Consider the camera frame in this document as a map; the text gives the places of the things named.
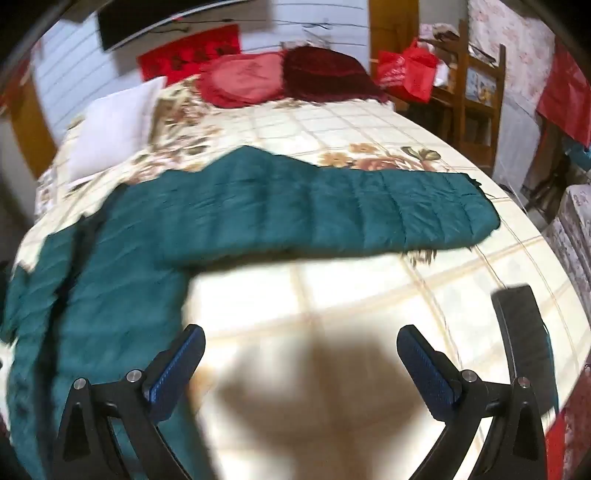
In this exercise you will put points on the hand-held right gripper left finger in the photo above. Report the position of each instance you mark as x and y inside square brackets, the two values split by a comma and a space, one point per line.
[178, 364]

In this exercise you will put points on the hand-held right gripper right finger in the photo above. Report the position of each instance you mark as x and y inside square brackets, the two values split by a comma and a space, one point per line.
[427, 369]

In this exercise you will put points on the green puffer jacket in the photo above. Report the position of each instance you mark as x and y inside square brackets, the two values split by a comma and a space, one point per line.
[277, 212]

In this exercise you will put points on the bed with floral sheet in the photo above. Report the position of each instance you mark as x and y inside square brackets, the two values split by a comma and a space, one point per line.
[369, 300]

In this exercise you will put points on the red bed skirt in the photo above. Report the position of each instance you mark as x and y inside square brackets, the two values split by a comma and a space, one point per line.
[565, 443]

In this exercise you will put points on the floral cloth-covered box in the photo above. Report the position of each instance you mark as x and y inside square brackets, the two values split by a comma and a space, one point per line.
[575, 240]

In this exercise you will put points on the white pillow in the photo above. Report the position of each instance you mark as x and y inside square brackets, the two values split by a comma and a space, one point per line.
[115, 129]

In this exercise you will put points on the wooden chair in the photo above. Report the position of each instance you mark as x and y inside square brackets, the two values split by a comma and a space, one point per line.
[480, 106]

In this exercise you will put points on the orange wooden door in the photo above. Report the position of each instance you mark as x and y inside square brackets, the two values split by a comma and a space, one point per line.
[32, 129]

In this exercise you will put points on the red cushion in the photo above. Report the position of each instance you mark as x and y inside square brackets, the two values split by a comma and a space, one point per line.
[242, 78]

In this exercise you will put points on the red plastic bag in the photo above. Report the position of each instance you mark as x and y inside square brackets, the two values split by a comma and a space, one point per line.
[408, 69]

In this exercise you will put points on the red hanging cloth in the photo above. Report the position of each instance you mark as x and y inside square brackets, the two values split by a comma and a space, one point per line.
[568, 101]

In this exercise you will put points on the dark red blanket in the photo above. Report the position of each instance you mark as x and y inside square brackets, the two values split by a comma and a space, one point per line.
[330, 74]

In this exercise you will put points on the floral curtain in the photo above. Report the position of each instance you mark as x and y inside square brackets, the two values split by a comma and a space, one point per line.
[512, 41]

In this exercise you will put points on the black television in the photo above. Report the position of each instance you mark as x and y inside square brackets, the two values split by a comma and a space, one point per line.
[138, 18]

